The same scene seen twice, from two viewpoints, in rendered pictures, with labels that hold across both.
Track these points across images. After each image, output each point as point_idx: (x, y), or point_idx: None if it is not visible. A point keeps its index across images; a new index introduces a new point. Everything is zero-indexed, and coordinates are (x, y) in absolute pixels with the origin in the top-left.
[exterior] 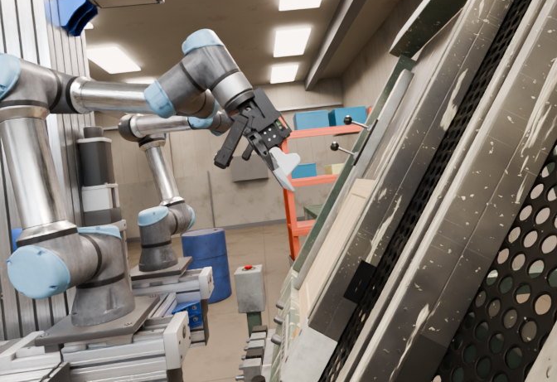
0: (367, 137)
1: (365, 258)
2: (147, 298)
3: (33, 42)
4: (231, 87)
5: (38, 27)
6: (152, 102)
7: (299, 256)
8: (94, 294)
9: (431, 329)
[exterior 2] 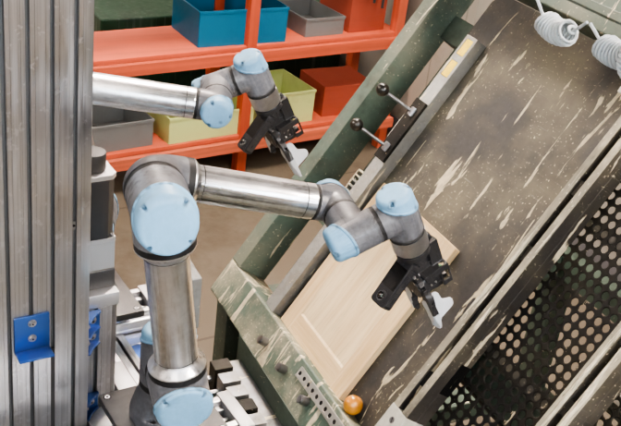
0: (408, 127)
1: (465, 363)
2: None
3: (72, 64)
4: (420, 249)
5: (82, 41)
6: (342, 256)
7: (253, 250)
8: None
9: None
